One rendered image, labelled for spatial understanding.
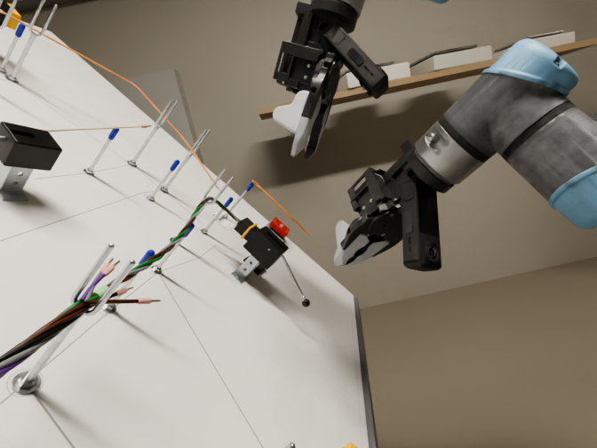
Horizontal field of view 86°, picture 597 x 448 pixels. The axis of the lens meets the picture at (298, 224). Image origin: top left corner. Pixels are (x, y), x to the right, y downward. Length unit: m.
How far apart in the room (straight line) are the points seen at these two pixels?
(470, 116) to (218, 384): 0.40
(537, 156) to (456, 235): 2.28
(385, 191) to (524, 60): 0.20
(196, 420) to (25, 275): 0.21
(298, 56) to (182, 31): 1.91
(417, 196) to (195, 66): 2.03
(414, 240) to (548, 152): 0.15
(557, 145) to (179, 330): 0.44
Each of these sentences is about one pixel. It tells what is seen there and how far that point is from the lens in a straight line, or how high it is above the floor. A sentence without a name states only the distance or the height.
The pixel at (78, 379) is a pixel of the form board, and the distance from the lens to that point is 0.34.
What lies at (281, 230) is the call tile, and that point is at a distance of 0.77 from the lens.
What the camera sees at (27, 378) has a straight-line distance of 0.32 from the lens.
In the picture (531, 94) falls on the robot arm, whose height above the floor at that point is 1.30.
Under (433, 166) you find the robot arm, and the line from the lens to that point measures 0.42.
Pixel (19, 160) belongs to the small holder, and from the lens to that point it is 0.44.
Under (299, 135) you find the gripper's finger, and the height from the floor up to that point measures 1.31.
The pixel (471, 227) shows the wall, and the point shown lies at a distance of 2.70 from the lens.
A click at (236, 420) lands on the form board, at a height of 1.03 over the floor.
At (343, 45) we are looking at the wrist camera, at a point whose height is 1.41.
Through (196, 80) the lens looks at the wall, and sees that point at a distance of 2.31.
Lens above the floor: 1.30
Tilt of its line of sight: 14 degrees down
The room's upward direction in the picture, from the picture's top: 12 degrees counter-clockwise
